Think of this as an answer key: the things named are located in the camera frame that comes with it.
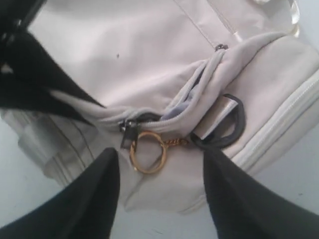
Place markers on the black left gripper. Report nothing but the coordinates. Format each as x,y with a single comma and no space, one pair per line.
27,72

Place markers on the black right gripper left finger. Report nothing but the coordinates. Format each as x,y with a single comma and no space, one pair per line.
85,209

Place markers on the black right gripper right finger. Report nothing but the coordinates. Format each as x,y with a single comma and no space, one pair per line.
242,208

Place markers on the gold zipper pull charm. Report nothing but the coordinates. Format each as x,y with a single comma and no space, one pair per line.
148,152

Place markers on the cream fabric duffel bag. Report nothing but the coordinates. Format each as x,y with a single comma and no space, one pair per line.
215,72

